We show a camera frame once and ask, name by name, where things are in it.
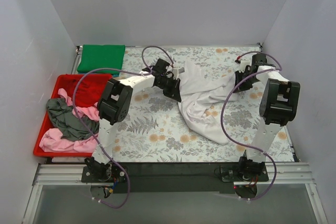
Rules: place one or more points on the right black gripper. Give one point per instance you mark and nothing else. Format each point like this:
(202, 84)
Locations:
(241, 82)

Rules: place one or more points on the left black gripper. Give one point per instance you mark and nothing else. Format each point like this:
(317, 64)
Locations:
(172, 88)

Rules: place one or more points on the white t shirt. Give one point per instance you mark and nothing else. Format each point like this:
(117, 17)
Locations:
(198, 94)

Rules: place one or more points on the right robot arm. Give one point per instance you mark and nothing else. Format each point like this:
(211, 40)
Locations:
(278, 106)

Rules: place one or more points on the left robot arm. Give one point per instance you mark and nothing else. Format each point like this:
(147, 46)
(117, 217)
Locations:
(114, 105)

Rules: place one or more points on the floral table cloth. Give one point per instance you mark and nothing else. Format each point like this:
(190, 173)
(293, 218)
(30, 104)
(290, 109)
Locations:
(155, 131)

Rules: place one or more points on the red t shirt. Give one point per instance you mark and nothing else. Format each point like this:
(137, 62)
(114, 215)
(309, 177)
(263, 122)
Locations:
(90, 89)

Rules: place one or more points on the folded green t shirt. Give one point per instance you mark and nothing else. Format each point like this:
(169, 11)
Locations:
(101, 56)

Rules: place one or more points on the grey t shirt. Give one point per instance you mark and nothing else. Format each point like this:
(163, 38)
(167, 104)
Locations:
(63, 117)

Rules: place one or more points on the pink t shirt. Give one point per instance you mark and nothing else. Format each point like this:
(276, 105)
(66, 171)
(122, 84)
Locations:
(53, 142)

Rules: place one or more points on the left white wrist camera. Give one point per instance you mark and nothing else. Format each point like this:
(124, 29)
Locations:
(176, 71)

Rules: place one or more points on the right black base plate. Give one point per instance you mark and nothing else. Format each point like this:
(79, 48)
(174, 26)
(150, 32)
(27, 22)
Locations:
(232, 174)

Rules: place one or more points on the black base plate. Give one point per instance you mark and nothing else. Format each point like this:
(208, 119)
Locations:
(232, 174)
(118, 175)

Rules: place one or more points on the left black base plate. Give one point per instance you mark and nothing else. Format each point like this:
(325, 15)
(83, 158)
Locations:
(118, 175)

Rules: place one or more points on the aluminium rail frame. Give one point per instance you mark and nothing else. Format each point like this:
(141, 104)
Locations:
(71, 175)

